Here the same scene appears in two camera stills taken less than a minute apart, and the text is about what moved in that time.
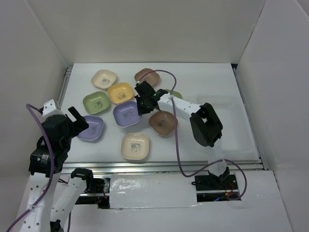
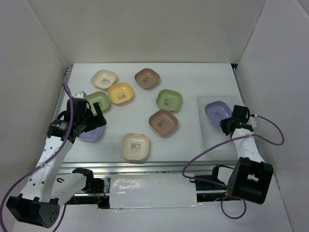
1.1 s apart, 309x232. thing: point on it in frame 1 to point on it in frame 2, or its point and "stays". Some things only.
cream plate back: [104, 79] stays
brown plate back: [152, 79] stays
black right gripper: [141, 109] to [223, 123]
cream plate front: [134, 146] stays
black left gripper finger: [81, 124] to [95, 123]
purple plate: [95, 127] stays
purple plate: [126, 113] to [217, 110]
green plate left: [96, 102] stays
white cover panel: [152, 191] stays
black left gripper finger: [75, 112] to [98, 109]
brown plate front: [163, 123] stays
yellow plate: [120, 92] stays
